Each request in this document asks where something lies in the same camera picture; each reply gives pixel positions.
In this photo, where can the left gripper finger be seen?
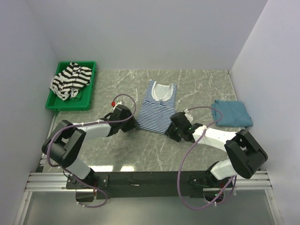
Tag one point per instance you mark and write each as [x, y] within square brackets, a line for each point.
[127, 127]
[132, 122]

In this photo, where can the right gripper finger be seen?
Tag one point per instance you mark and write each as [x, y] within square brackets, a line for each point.
[171, 131]
[179, 136]

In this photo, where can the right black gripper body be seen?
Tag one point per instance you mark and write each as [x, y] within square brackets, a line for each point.
[178, 131]

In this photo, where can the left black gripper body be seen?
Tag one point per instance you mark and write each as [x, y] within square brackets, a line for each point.
[124, 123]

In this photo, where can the blue white striped tank top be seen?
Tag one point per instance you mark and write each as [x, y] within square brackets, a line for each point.
[158, 105]

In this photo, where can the black white striped tank top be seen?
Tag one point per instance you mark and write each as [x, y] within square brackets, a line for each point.
[69, 83]

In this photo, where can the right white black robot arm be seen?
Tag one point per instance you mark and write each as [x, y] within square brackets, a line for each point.
[245, 155]

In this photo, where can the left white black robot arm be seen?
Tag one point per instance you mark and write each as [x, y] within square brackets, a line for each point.
[64, 143]

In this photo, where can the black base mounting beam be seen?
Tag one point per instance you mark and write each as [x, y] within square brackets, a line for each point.
[154, 184]

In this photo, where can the green plastic tray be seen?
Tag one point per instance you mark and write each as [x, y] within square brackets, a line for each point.
[84, 104]

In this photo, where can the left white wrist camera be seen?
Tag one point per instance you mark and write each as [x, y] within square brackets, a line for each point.
[114, 103]

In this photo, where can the aluminium frame rail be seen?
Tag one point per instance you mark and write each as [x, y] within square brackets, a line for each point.
[56, 182]

